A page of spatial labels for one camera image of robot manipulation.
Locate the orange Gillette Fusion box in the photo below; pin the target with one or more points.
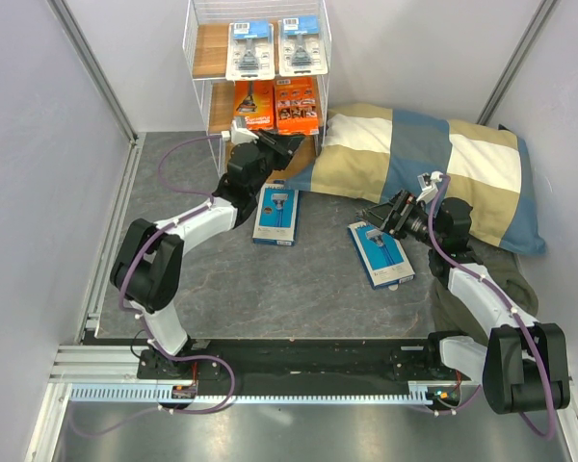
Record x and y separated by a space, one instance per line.
254 101

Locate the orange razor box back-side up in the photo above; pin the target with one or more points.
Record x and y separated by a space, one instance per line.
296 106

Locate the middle wooden shelf board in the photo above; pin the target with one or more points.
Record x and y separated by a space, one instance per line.
219 103

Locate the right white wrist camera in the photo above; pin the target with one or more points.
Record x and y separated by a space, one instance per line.
428 183

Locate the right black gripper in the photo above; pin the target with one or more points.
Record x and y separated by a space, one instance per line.
392 217

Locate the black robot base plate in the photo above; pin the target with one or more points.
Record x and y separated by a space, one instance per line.
311 367

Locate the olive green cloth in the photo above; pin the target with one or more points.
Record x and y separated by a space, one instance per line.
451 314

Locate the grey slotted cable duct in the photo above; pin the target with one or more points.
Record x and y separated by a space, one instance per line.
170 394

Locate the blue razor box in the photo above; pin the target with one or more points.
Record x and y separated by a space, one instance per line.
382 257
276 220

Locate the left aluminium frame post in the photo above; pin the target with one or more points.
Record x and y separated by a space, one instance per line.
83 49

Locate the clear blister razor pack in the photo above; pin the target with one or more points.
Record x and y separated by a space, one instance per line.
301 50
250 52

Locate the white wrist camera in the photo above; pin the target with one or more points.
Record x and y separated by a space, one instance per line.
428 183
238 133

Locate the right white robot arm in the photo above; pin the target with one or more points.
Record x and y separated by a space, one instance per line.
523 367

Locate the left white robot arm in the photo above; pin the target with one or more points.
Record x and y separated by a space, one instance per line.
147 268

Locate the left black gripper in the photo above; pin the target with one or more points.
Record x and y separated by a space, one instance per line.
283 146

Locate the right aluminium frame post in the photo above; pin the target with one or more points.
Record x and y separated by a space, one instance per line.
516 60

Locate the white wire shelf unit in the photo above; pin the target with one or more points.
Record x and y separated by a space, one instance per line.
222 12

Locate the top wooden shelf board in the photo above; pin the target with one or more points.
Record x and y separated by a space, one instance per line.
208 56

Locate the blue beige checkered pillow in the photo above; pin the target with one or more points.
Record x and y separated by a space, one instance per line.
371 152

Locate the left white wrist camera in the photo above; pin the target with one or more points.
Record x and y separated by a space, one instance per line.
238 133

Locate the aluminium frame post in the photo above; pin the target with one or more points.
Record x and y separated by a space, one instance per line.
83 49
516 60

